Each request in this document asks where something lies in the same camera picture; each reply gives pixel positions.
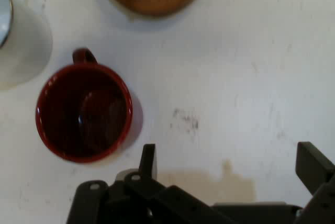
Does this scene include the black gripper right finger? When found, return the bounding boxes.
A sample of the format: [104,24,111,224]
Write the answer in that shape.
[295,141,335,224]

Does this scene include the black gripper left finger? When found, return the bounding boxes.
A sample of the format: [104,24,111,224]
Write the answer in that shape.
[65,143,228,224]

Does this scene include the red mug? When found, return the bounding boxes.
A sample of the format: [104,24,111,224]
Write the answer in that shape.
[35,48,144,163]

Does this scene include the white enamel mug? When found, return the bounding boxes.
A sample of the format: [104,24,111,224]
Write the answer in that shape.
[0,0,53,88]

